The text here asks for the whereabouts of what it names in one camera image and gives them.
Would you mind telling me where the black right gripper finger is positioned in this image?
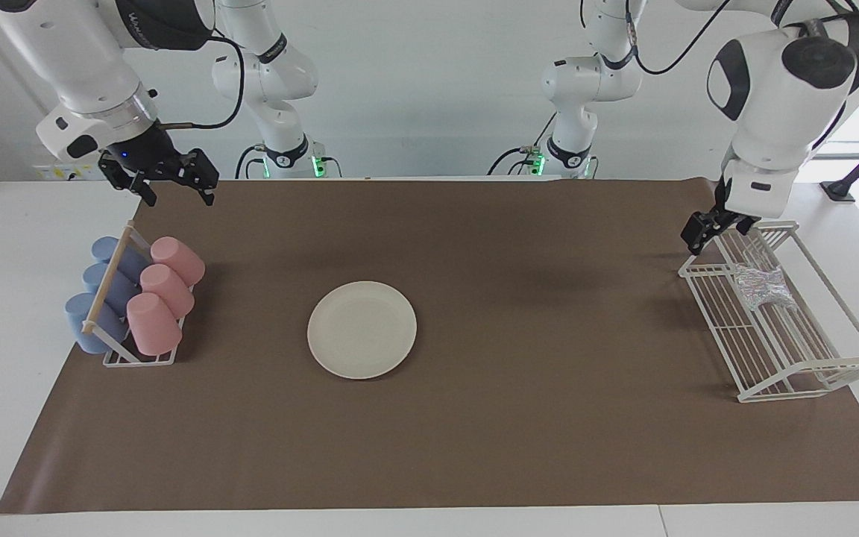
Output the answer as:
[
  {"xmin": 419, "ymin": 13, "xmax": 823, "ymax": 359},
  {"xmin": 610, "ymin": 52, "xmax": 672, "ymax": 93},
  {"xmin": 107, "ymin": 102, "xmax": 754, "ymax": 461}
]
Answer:
[
  {"xmin": 176, "ymin": 147, "xmax": 220, "ymax": 207},
  {"xmin": 98, "ymin": 153, "xmax": 159, "ymax": 208}
]

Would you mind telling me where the brown table mat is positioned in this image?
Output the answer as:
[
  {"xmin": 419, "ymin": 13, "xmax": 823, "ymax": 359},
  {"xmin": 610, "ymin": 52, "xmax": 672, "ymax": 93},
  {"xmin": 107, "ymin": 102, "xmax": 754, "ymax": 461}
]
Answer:
[{"xmin": 0, "ymin": 179, "xmax": 859, "ymax": 514}]

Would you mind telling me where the pink plastic cup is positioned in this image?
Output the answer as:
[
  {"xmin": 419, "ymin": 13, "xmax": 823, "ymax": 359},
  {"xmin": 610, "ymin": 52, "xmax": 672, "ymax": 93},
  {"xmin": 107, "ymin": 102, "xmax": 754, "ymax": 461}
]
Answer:
[
  {"xmin": 139, "ymin": 264, "xmax": 195, "ymax": 318},
  {"xmin": 126, "ymin": 292, "xmax": 183, "ymax": 357},
  {"xmin": 150, "ymin": 236, "xmax": 206, "ymax": 286}
]

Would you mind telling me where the black base cable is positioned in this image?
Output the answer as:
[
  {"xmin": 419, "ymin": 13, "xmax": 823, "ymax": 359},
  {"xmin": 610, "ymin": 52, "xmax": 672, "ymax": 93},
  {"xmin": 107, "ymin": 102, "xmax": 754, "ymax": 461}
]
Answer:
[
  {"xmin": 234, "ymin": 144, "xmax": 268, "ymax": 180},
  {"xmin": 487, "ymin": 112, "xmax": 558, "ymax": 177}
]

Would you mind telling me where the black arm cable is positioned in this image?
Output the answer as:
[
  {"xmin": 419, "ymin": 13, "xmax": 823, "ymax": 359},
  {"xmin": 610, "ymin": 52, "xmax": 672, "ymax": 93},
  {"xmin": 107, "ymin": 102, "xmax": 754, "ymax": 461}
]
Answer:
[
  {"xmin": 157, "ymin": 7, "xmax": 251, "ymax": 134},
  {"xmin": 579, "ymin": 0, "xmax": 859, "ymax": 150}
]

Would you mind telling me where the silver foil ball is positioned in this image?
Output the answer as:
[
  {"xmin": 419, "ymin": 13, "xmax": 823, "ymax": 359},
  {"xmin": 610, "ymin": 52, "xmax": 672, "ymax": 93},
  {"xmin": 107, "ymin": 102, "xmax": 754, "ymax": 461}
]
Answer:
[{"xmin": 731, "ymin": 265, "xmax": 796, "ymax": 313}]

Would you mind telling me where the blue plastic cup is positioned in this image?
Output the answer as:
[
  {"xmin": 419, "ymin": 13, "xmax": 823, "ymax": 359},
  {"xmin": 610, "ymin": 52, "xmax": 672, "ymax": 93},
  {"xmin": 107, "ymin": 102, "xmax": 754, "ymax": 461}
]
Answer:
[
  {"xmin": 64, "ymin": 292, "xmax": 129, "ymax": 354},
  {"xmin": 91, "ymin": 236, "xmax": 149, "ymax": 281},
  {"xmin": 83, "ymin": 263, "xmax": 139, "ymax": 314}
]

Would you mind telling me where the black right base cable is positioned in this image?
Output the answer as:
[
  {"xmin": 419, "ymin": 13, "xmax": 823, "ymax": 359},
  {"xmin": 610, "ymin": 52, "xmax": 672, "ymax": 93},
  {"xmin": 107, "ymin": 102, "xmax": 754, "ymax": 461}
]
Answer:
[{"xmin": 234, "ymin": 144, "xmax": 268, "ymax": 180}]

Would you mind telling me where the white wire dish rack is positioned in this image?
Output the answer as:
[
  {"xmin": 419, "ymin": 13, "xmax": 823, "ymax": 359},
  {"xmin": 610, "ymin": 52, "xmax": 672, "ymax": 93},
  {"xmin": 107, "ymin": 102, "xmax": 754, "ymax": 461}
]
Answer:
[{"xmin": 679, "ymin": 221, "xmax": 859, "ymax": 403}]

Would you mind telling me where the black left base cable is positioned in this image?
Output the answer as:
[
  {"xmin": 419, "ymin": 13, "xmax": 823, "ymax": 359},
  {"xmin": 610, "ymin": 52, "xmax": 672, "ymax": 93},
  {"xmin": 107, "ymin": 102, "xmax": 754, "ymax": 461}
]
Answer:
[{"xmin": 487, "ymin": 112, "xmax": 558, "ymax": 177}]

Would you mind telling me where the white wall outlet box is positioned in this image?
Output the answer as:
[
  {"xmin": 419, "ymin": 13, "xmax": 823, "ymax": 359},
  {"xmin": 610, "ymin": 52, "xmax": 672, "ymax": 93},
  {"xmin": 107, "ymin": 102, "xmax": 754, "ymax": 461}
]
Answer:
[{"xmin": 33, "ymin": 163, "xmax": 102, "ymax": 181}]

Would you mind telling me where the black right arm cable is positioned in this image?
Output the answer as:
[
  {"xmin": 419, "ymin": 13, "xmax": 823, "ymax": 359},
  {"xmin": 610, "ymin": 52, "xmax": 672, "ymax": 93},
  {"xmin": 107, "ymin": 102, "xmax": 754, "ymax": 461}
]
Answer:
[{"xmin": 157, "ymin": 7, "xmax": 251, "ymax": 134}]

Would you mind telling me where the cream round plate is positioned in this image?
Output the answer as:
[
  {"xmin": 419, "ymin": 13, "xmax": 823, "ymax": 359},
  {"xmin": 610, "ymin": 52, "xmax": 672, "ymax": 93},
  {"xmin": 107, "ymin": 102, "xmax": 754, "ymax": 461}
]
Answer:
[{"xmin": 307, "ymin": 280, "xmax": 418, "ymax": 380}]

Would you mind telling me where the white cup rack wooden handle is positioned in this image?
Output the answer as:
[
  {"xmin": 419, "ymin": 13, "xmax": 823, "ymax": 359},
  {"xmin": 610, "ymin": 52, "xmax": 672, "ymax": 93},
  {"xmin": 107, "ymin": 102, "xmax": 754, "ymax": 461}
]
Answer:
[{"xmin": 81, "ymin": 221, "xmax": 186, "ymax": 367}]

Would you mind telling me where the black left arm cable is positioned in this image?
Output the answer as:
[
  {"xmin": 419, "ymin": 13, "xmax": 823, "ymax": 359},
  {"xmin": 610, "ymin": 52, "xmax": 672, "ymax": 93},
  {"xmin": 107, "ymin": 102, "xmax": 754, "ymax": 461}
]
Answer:
[{"xmin": 579, "ymin": 0, "xmax": 859, "ymax": 150}]

